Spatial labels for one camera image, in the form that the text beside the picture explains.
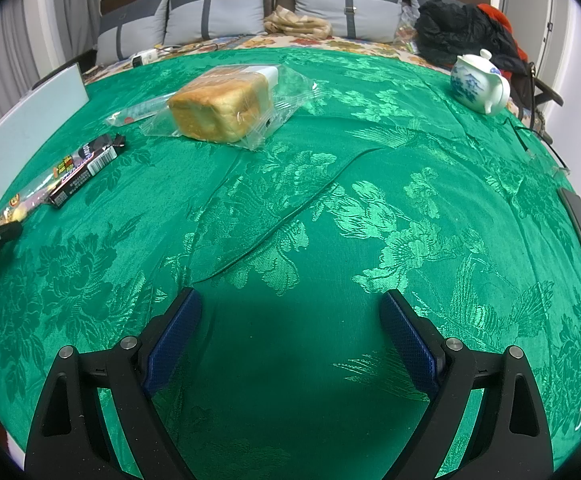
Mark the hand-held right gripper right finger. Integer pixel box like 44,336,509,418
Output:
379,289,554,480

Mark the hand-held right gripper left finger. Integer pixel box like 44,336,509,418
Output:
24,287,204,480

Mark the white board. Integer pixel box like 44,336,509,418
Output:
0,62,90,228

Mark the black snack bar packet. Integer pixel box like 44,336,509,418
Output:
45,132,127,209

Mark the green patterned blanket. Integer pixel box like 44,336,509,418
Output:
0,47,581,480

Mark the grey curtain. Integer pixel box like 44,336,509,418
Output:
0,0,101,126

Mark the bread loaf in clear bag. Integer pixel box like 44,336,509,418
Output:
140,64,321,152

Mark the white and blue teapot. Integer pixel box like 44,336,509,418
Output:
449,49,511,116

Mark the clear plastic bag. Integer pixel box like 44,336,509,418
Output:
393,2,421,51

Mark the black jacket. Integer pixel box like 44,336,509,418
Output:
415,0,526,68

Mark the beige patterned cloth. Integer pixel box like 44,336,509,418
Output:
263,5,334,38

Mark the red cloth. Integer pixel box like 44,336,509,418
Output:
475,4,529,61

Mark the white door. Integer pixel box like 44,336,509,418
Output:
501,0,571,101

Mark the black cable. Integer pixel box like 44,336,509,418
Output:
501,117,571,176

